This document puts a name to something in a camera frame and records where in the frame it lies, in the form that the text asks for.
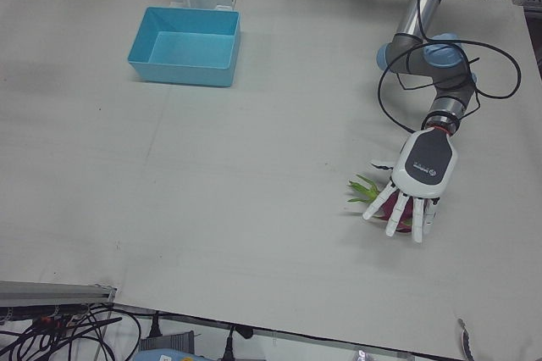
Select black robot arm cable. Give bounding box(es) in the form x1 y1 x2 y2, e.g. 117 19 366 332
377 0 523 134

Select blue grey teach pendant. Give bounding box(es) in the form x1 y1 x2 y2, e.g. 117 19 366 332
136 347 213 361

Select dark grey equipment box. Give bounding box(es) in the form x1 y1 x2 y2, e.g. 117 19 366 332
138 330 196 352

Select light blue plastic bin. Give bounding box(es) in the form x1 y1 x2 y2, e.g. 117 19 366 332
126 6 242 89

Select red dragon fruit green leaves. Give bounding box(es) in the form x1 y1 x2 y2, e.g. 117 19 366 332
346 174 414 236

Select aluminium profile post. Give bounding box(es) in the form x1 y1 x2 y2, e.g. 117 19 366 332
0 280 118 308

